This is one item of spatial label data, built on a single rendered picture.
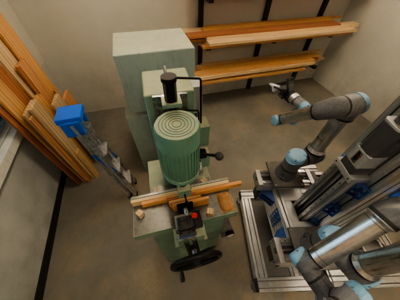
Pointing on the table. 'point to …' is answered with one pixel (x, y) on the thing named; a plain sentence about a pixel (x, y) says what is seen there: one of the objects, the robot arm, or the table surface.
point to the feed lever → (211, 155)
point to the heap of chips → (225, 202)
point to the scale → (177, 188)
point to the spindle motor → (178, 146)
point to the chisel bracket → (184, 191)
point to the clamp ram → (185, 208)
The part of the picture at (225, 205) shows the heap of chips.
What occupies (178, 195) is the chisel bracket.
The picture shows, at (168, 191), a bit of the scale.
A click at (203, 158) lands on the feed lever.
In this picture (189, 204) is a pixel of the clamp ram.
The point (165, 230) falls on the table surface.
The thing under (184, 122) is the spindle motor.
